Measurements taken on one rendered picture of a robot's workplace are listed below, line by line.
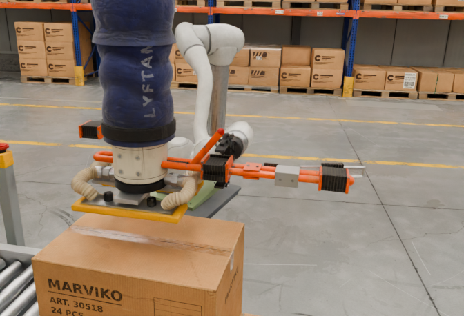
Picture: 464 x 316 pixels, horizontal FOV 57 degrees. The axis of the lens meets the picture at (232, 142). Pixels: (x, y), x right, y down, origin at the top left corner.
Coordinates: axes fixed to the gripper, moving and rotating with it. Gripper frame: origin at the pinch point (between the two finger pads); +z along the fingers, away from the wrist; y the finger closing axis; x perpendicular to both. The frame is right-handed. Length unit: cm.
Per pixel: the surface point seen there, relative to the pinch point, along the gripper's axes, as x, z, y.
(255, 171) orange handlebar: -11.3, 3.3, -1.2
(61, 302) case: 47, 19, 43
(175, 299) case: 8.4, 20.6, 34.3
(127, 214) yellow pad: 24.6, 14.7, 11.5
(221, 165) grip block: -0.8, 2.5, -1.8
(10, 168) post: 116, -50, 32
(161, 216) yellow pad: 14.2, 14.5, 11.0
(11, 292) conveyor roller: 91, -10, 70
